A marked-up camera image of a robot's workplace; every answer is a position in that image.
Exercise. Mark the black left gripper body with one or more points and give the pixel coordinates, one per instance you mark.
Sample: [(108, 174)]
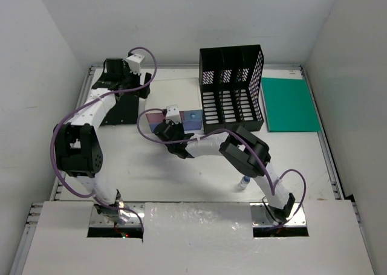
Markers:
[(129, 80)]

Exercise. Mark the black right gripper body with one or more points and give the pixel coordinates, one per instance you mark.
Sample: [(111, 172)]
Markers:
[(179, 127)]

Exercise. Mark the purple bottom drawer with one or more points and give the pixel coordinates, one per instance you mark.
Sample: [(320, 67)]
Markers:
[(153, 126)]

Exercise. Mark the pink drawer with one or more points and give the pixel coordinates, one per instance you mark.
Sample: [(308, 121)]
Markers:
[(155, 117)]

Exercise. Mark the light blue small drawer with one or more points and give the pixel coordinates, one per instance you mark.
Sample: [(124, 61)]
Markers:
[(192, 115)]

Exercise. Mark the small clear white bottle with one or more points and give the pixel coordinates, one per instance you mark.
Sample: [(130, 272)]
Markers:
[(244, 182)]

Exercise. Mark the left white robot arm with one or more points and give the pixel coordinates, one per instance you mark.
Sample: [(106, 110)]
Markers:
[(113, 100)]

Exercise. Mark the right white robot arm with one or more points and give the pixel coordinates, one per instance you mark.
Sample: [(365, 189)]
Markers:
[(248, 154)]

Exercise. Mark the black flat board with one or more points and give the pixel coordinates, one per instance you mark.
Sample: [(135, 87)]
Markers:
[(125, 111)]

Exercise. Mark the white drawer cabinet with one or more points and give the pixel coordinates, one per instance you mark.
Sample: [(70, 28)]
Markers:
[(185, 93)]

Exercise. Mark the black mesh file organizer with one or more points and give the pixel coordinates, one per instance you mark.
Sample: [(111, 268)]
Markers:
[(230, 80)]

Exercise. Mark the green folder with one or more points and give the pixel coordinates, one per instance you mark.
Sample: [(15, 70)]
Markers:
[(288, 105)]

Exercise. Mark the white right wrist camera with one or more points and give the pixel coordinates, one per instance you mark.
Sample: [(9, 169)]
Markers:
[(173, 114)]

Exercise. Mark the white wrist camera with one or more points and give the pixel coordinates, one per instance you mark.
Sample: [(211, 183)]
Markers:
[(173, 114), (134, 62)]

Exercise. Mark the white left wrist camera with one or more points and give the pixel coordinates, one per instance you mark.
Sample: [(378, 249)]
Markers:
[(134, 62)]

